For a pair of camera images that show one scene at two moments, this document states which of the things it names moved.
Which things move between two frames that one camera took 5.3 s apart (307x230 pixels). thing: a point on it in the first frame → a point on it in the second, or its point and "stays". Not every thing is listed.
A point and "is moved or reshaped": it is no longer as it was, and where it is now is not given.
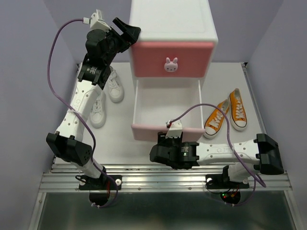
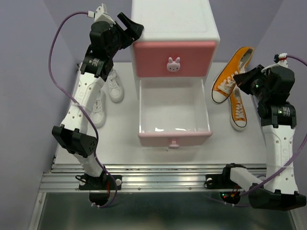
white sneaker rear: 115,87 stays
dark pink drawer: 194,59 stays
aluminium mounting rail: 149,178 stays
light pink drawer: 158,102 is moved or reshaped
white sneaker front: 98,115 stays
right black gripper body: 168,142 → 258,86
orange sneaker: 237,114 stays
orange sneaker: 214,120 → 225,83
